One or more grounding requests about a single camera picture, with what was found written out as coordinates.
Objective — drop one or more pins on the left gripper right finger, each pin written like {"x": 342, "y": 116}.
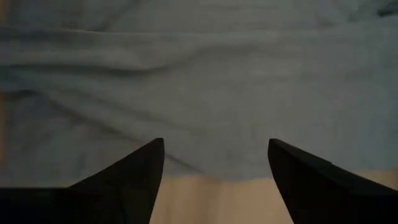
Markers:
{"x": 311, "y": 193}

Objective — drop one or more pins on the light grey t-shirt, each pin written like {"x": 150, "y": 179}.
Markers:
{"x": 199, "y": 77}

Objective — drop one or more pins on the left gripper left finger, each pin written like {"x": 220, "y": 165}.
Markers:
{"x": 140, "y": 180}

